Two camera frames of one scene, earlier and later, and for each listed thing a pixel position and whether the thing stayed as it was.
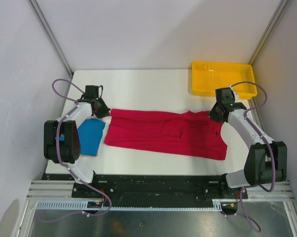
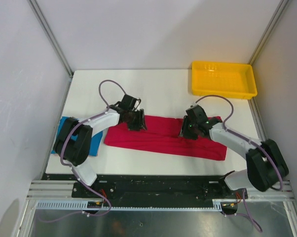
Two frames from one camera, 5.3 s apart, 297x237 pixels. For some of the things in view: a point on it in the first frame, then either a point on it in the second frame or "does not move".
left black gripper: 105,111 to 140,124
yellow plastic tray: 206,76 does not move
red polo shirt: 189,133 does not move
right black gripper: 212,116 to 184,131
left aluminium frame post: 52,36 does not move
